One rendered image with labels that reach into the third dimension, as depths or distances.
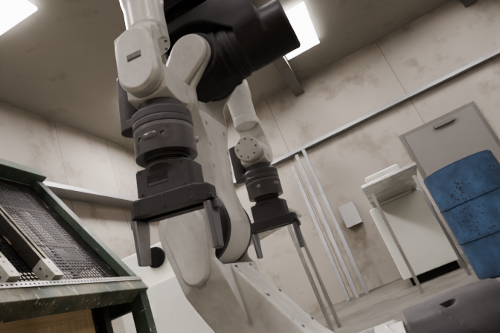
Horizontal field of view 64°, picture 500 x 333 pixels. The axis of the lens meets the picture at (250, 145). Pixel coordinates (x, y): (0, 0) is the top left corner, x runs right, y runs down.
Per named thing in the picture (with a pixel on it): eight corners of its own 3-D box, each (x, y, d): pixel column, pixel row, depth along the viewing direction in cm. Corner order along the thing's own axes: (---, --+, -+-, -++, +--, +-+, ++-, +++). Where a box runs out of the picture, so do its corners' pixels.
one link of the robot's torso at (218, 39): (254, 87, 91) (236, 47, 95) (231, 62, 78) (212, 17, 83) (205, 114, 93) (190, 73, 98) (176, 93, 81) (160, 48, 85)
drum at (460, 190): (548, 250, 322) (486, 154, 353) (568, 253, 270) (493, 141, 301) (475, 276, 340) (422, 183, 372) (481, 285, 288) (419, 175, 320)
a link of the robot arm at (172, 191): (230, 205, 58) (216, 131, 62) (202, 193, 49) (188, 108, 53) (153, 226, 60) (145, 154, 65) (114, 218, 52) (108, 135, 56)
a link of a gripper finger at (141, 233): (153, 265, 55) (149, 221, 57) (140, 265, 52) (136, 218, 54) (143, 267, 55) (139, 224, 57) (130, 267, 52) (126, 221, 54)
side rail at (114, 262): (120, 289, 258) (131, 276, 259) (25, 192, 298) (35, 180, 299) (126, 289, 266) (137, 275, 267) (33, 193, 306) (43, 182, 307)
